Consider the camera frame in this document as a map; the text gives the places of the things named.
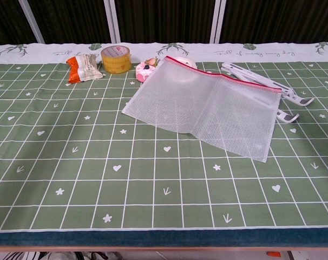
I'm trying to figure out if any dark teal underlay cloth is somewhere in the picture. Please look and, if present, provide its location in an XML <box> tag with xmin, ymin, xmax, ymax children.
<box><xmin>0</xmin><ymin>229</ymin><xmax>328</xmax><ymax>248</ymax></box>

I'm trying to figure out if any white folding laptop stand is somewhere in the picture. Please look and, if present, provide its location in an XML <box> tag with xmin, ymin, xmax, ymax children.
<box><xmin>220</xmin><ymin>61</ymin><xmax>315</xmax><ymax>125</ymax></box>

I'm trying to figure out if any yellow packing tape roll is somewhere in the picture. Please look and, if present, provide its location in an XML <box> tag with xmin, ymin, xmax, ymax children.
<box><xmin>100</xmin><ymin>45</ymin><xmax>132</xmax><ymax>74</ymax></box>

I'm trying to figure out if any white oval plastic base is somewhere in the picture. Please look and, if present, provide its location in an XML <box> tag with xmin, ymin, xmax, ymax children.
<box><xmin>174</xmin><ymin>56</ymin><xmax>197</xmax><ymax>68</ymax></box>

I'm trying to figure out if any black white striped fabric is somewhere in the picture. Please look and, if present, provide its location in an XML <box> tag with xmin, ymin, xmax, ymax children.
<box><xmin>3</xmin><ymin>251</ymin><xmax>50</xmax><ymax>260</ymax></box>

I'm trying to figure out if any black cable bundle under table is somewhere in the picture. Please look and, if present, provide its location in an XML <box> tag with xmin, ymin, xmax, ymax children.
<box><xmin>71</xmin><ymin>251</ymin><xmax>110</xmax><ymax>260</ymax></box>

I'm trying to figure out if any orange white snack packet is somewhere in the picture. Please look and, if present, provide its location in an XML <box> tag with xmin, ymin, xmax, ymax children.
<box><xmin>65</xmin><ymin>53</ymin><xmax>104</xmax><ymax>83</ymax></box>

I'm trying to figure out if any clear mesh zipper pouch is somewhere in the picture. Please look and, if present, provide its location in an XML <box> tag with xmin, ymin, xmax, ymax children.
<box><xmin>121</xmin><ymin>55</ymin><xmax>281</xmax><ymax>164</ymax></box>

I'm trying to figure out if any pink toy cake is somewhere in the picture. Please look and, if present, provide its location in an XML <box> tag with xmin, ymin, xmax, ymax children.
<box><xmin>135</xmin><ymin>56</ymin><xmax>160</xmax><ymax>83</ymax></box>

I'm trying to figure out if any green patterned tablecloth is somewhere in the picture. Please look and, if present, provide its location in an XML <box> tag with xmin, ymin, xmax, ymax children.
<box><xmin>0</xmin><ymin>42</ymin><xmax>328</xmax><ymax>233</ymax></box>

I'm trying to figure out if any black pleated curtain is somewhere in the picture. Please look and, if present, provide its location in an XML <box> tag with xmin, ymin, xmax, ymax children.
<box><xmin>0</xmin><ymin>0</ymin><xmax>328</xmax><ymax>46</ymax></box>

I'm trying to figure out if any slanted white frame post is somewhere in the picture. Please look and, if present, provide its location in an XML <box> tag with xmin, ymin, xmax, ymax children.
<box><xmin>17</xmin><ymin>0</ymin><xmax>45</xmax><ymax>44</ymax></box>

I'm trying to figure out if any white double frame post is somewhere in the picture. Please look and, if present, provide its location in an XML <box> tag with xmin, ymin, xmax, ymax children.
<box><xmin>208</xmin><ymin>0</ymin><xmax>226</xmax><ymax>44</ymax></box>
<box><xmin>103</xmin><ymin>0</ymin><xmax>121</xmax><ymax>44</ymax></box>

